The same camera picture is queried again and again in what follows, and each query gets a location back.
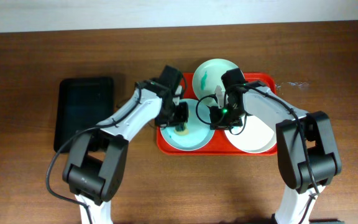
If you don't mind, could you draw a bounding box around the mint green plate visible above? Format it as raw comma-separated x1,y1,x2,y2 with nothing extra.
192,58,238,100

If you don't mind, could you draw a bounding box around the green yellow sponge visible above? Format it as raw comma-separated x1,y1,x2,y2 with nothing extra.
173,123,189,136

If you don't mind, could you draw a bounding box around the black plastic tray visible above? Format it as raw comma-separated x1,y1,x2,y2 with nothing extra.
53,77,114,151

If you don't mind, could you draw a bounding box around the white plate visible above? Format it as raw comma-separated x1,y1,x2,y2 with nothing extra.
224,116,275,154

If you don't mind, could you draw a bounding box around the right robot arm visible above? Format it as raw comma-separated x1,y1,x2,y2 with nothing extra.
210,68,342,224

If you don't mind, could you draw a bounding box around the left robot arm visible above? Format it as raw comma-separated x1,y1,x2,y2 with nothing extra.
62,66,188,223

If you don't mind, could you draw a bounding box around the red plastic tray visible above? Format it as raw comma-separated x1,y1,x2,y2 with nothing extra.
156,72,278,156

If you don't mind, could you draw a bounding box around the light blue plate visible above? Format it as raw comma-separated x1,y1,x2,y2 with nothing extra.
160,99,214,151

